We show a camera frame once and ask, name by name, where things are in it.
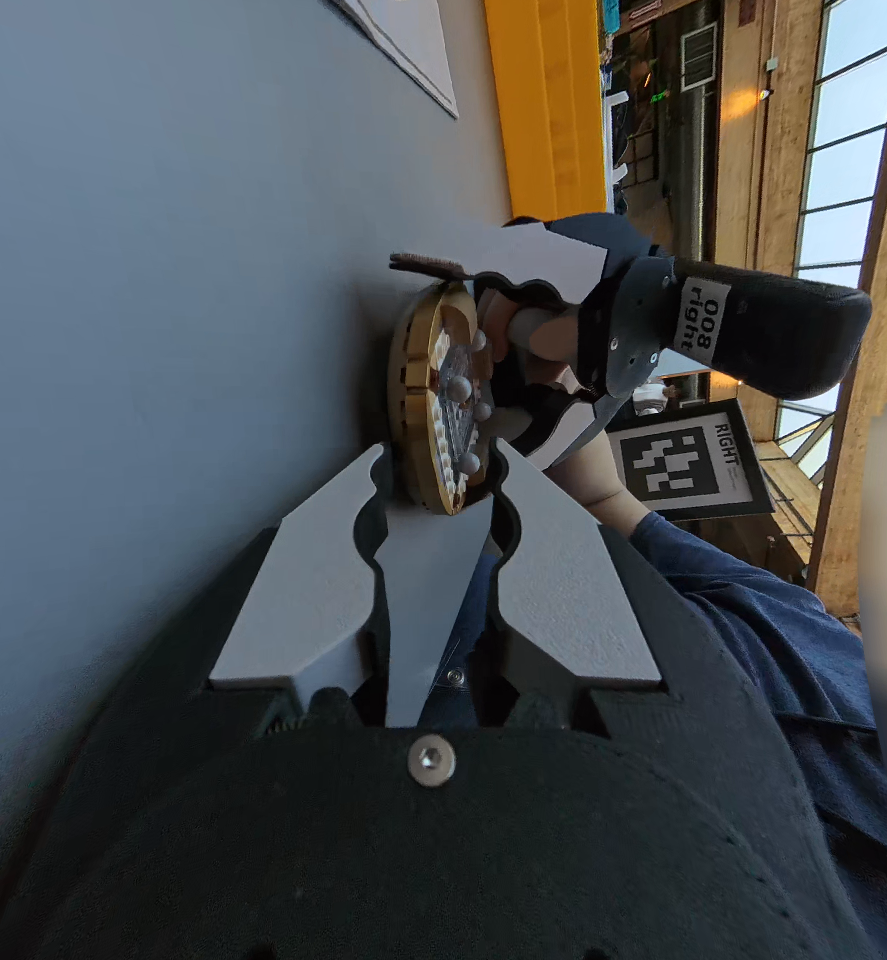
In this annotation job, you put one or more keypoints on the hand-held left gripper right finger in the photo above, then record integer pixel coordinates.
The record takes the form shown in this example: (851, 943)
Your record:
(578, 600)

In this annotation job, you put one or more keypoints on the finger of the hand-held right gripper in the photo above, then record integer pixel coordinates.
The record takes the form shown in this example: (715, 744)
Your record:
(563, 435)
(541, 255)

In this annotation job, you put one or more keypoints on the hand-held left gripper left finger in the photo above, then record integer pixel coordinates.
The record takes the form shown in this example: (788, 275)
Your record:
(293, 600)

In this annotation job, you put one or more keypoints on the brown lego plate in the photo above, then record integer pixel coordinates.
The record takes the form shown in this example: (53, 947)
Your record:
(425, 264)

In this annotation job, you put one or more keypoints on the round gold lego model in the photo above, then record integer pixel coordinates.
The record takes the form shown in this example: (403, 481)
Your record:
(421, 390)

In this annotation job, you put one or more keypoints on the lego instruction booklet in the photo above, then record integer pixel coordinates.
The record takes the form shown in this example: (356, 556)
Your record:
(413, 45)

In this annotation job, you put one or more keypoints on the person's right hand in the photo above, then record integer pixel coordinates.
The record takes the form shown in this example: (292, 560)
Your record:
(556, 352)

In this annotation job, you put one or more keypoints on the black framed marker sign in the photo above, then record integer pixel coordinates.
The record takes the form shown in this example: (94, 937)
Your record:
(683, 461)

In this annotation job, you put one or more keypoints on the person's blue jeans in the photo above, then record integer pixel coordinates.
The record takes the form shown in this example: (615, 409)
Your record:
(458, 637)

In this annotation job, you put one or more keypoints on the yellow plastic bin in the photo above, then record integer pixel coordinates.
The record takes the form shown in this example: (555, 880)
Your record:
(548, 97)

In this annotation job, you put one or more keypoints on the glass skylight windows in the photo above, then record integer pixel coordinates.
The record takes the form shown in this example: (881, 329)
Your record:
(841, 150)

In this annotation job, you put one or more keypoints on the metal air duct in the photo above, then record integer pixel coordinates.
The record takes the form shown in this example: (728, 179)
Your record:
(691, 150)

